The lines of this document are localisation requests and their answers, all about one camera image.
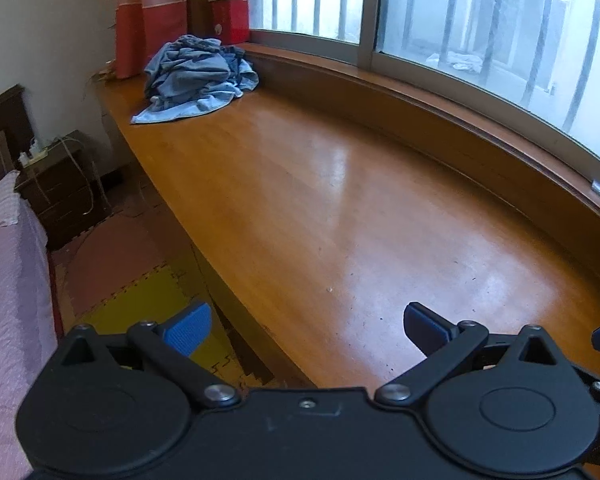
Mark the dark wooden nightstand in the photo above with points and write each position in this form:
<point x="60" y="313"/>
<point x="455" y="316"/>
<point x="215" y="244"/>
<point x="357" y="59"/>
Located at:
<point x="64" y="190"/>

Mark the red box with cream lid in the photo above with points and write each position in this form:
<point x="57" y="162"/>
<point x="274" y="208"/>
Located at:
<point x="230" y="20"/>

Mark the dark wooden headboard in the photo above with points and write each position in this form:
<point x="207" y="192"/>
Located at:
<point x="16" y="133"/>

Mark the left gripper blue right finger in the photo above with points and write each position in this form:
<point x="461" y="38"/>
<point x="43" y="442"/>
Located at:
<point x="449" y="349"/>

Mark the pink quilted bed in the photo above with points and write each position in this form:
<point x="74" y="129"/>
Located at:
<point x="27" y="332"/>

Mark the white power strip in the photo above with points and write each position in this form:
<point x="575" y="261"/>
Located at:
<point x="28" y="160"/>

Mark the light blue denim garment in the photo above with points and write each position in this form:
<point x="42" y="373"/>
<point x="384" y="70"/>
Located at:
<point x="192" y="77"/>

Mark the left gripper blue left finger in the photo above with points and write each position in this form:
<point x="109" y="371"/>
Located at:
<point x="167" y="348"/>

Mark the red and pink curtain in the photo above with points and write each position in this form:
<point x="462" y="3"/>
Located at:
<point x="142" y="28"/>

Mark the coloured foam floor mat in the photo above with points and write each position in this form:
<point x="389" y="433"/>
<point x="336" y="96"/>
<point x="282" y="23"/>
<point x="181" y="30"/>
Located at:
<point x="136" y="265"/>

